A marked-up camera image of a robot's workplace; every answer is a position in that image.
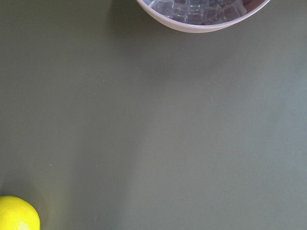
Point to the yellow lemon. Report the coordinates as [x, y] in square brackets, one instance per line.
[17, 214]

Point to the pink bowl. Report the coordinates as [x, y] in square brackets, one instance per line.
[252, 7]

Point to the clear ice cubes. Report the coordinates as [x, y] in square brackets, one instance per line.
[200, 12]

